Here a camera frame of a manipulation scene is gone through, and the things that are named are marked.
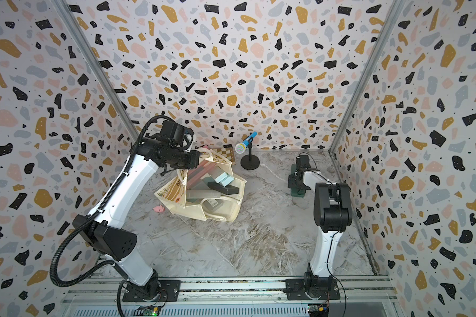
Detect cream floral canvas tote bag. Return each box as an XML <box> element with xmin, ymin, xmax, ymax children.
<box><xmin>155</xmin><ymin>148</ymin><xmax>247</xmax><ymax>223</ymax></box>

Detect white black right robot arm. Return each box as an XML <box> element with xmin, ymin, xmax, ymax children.
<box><xmin>285</xmin><ymin>153</ymin><xmax>353</xmax><ymax>301</ymax></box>

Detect black pencil case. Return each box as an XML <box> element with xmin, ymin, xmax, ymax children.
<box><xmin>207</xmin><ymin>182</ymin><xmax>239</xmax><ymax>195</ymax></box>

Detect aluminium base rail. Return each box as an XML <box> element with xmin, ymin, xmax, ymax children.
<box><xmin>59</xmin><ymin>275</ymin><xmax>399</xmax><ymax>317</ymax></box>

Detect black microphone stand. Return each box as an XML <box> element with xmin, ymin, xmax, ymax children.
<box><xmin>241</xmin><ymin>141</ymin><xmax>260</xmax><ymax>170</ymax></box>

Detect wooden chess board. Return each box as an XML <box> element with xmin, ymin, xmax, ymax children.
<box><xmin>216</xmin><ymin>144</ymin><xmax>236</xmax><ymax>165</ymax></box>

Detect blue grey pencil case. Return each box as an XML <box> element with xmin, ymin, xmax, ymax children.
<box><xmin>202</xmin><ymin>167</ymin><xmax>226</xmax><ymax>184</ymax></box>

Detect dark green pencil case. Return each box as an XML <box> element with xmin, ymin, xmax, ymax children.
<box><xmin>291</xmin><ymin>188</ymin><xmax>306</xmax><ymax>198</ymax></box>

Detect translucent white pencil case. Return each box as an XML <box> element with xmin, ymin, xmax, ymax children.
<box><xmin>186</xmin><ymin>190</ymin><xmax>221</xmax><ymax>199</ymax></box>

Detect small pink pig toy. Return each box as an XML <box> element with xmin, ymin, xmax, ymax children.
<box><xmin>153</xmin><ymin>206</ymin><xmax>165</xmax><ymax>213</ymax></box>

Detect blue toy microphone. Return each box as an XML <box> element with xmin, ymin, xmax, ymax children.
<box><xmin>235</xmin><ymin>132</ymin><xmax>257</xmax><ymax>154</ymax></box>

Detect light teal pencil case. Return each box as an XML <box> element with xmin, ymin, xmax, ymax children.
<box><xmin>215</xmin><ymin>173</ymin><xmax>235</xmax><ymax>187</ymax></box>

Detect pink pencil case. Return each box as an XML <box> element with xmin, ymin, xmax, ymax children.
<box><xmin>186</xmin><ymin>165</ymin><xmax>216</xmax><ymax>189</ymax></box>

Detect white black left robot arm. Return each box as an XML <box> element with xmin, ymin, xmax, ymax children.
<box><xmin>73</xmin><ymin>116</ymin><xmax>200</xmax><ymax>301</ymax></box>

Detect grey barcoded pencil case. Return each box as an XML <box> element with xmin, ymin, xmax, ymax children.
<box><xmin>202</xmin><ymin>199</ymin><xmax>223</xmax><ymax>212</ymax></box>

